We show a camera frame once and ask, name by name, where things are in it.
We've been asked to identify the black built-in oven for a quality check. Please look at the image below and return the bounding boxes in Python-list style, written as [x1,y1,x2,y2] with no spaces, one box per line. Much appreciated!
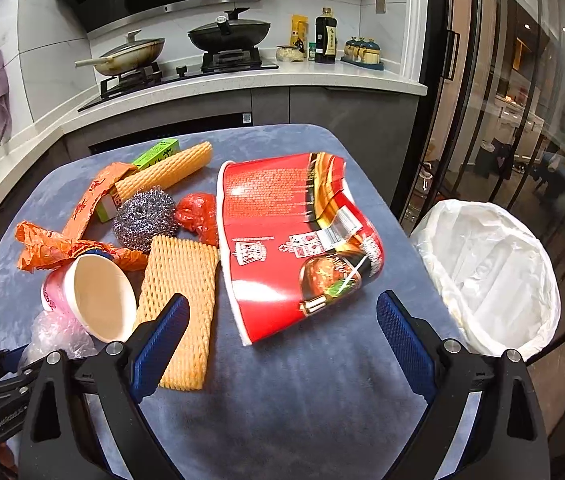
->
[87,110,256,156]

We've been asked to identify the clear plastic bag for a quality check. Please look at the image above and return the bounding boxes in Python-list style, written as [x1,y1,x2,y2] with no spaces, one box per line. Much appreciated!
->
[18,310,98,371]

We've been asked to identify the beige wok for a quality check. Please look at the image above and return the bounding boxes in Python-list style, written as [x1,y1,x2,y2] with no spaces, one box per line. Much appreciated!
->
[75,42,166,77]

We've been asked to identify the white kitchen countertop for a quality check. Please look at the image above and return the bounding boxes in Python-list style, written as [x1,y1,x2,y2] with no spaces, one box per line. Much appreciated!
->
[0,57,428,261]

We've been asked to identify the crushed red noodle cup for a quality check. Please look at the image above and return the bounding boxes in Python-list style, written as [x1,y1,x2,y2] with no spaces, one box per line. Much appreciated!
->
[216,151,387,347]

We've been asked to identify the dark soy sauce bottle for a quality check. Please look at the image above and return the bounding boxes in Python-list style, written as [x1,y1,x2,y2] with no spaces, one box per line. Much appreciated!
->
[314,7,336,64]

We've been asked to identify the black wok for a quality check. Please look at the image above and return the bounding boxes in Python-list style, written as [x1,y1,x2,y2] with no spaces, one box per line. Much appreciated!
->
[188,25,272,54]

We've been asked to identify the black door handle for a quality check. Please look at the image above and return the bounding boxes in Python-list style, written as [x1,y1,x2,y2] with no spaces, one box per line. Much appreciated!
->
[445,30,461,81]

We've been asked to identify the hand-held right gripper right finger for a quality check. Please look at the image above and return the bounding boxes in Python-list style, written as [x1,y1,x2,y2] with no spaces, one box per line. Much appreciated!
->
[375,289,551,480]

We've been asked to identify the steel wool scourer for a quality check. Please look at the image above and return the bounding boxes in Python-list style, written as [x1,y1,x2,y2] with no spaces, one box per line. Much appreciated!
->
[113,186,179,250]

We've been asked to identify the glass wok lid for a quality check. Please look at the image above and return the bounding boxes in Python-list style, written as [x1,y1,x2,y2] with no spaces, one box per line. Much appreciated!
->
[100,30,166,58]

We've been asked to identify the spice jar set with tray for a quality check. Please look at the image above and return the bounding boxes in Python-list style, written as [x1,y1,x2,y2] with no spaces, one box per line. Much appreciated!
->
[341,36,385,72]

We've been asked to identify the yellow food packet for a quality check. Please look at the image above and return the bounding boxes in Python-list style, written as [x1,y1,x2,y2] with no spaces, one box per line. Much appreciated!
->
[291,14,309,47]

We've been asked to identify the black gas stove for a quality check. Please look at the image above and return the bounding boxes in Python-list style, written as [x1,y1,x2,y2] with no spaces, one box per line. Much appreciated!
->
[77,47,279,112]

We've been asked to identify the purple hanging towel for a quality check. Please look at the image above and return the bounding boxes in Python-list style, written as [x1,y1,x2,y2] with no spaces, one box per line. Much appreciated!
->
[0,47,13,146]

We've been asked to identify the black wok lid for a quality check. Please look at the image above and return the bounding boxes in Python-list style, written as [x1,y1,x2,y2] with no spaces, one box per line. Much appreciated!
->
[187,8,270,36]

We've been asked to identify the orange wrapper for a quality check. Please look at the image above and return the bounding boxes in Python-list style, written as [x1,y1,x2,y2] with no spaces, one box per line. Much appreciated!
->
[15,221,149,273]

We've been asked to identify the yellow foam net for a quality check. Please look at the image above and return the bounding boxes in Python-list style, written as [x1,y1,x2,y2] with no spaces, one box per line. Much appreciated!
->
[114,141,213,202]
[135,236,220,392]

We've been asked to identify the grey kitchen cabinets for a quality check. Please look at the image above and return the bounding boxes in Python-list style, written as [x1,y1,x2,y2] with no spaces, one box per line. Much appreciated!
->
[62,85,421,211]

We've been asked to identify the red plastic wrapper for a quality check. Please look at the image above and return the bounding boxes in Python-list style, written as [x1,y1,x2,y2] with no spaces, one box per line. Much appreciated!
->
[175,192,219,247]

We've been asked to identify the blue velvet table mat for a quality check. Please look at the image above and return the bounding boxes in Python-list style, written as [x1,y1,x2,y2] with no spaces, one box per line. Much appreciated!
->
[0,124,468,480]

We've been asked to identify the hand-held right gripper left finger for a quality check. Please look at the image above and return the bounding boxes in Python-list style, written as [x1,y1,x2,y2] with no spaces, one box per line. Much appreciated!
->
[16,293,193,480]

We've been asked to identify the long green cardboard box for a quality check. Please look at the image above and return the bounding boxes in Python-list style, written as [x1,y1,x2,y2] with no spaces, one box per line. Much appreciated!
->
[95,138,182,223]

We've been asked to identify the glass sliding door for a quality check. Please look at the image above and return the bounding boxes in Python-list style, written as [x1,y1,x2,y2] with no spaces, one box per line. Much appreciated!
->
[397,0,565,480]

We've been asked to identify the bin with white plastic bag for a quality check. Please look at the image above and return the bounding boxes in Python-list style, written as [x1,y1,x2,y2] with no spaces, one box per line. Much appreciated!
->
[409,199,562,363]

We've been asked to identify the long orange paper strip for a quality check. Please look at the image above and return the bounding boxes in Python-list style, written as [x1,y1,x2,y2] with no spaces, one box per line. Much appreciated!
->
[60,162,136,241]

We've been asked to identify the pink paper cup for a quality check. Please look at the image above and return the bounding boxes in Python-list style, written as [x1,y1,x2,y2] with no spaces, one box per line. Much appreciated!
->
[41,252,138,345]

